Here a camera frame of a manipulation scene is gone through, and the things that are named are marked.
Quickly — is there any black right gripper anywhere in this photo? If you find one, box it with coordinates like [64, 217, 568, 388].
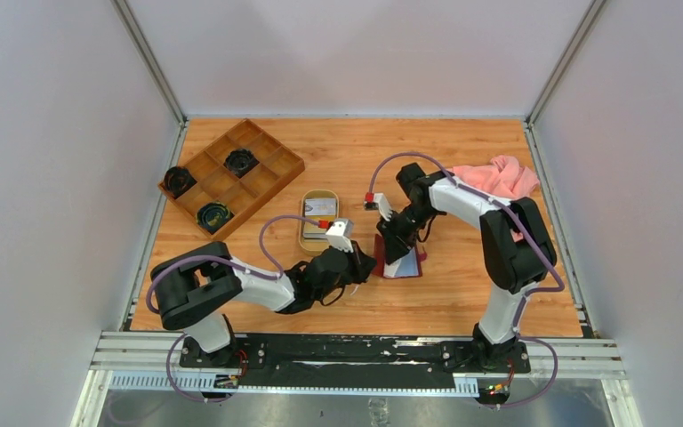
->
[377, 204, 438, 266]

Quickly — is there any red leather card holder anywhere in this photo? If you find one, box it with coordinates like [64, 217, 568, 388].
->
[372, 235, 428, 279]

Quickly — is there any beige oval tray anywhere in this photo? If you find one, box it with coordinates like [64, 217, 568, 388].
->
[298, 189, 340, 255]

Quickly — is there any silver VIP card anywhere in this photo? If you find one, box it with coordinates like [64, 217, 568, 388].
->
[303, 197, 338, 217]

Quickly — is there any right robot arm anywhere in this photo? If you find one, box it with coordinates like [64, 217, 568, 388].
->
[365, 163, 557, 372]

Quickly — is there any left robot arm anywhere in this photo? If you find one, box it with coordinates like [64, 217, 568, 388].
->
[146, 242, 377, 367]

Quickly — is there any gold card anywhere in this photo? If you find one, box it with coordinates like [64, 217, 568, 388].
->
[301, 215, 334, 239]

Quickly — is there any pink cloth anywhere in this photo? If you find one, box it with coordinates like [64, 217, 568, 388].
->
[451, 155, 542, 243]

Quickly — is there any black round part lower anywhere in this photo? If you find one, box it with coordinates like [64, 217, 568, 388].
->
[196, 202, 234, 234]

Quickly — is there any black round part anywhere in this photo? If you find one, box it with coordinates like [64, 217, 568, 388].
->
[162, 166, 197, 198]
[196, 202, 234, 234]
[223, 149, 260, 178]

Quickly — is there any black round part upper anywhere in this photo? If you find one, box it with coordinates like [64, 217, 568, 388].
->
[223, 149, 260, 178]

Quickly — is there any brown wooden divided tray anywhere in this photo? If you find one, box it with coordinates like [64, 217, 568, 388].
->
[158, 118, 305, 240]

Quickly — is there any black round part left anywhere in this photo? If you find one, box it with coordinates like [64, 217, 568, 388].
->
[162, 166, 197, 198]

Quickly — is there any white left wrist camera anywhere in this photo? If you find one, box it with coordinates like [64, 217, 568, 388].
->
[325, 218, 354, 253]

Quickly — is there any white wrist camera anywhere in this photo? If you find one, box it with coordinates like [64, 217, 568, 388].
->
[364, 192, 393, 222]
[325, 218, 354, 253]

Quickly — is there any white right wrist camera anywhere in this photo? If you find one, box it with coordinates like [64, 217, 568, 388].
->
[364, 192, 393, 222]

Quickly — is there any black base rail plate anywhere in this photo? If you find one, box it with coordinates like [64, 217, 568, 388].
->
[178, 334, 531, 391]

